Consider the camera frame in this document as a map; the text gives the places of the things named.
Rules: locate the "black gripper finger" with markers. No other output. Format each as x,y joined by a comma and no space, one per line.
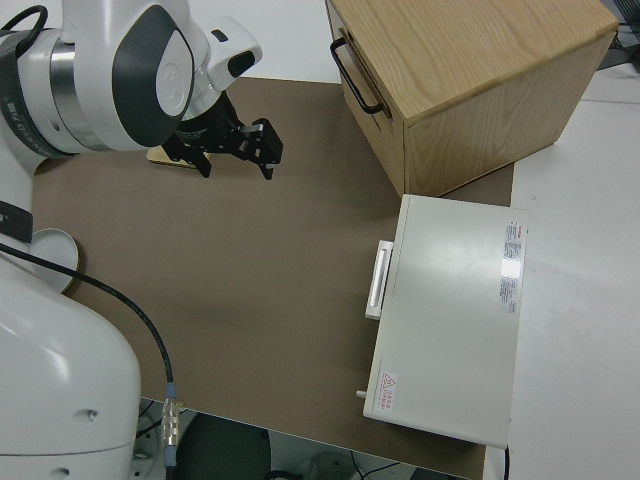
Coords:
197,159
267,145

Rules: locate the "brown table mat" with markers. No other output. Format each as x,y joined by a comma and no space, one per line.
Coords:
250,280

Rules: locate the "black round floor base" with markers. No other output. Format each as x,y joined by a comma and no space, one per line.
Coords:
225,450

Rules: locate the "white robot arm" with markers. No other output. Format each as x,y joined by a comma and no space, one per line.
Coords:
60,350

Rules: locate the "wooden mug tree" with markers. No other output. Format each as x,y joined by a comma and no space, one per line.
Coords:
160,157

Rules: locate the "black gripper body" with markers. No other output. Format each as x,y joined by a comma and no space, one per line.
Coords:
210,132

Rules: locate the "cream toaster oven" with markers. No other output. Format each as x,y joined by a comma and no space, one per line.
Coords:
450,300

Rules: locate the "gray plate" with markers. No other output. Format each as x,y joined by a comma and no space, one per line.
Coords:
52,250

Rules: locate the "wooden drawer cabinet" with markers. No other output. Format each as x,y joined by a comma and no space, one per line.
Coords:
475,60

